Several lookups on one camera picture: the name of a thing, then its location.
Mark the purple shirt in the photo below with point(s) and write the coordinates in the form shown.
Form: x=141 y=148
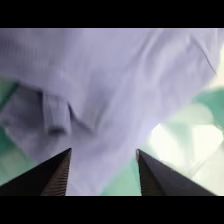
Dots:
x=110 y=83

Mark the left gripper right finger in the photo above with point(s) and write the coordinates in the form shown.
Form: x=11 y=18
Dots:
x=160 y=180

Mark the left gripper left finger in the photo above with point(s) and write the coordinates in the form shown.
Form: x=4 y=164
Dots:
x=46 y=178

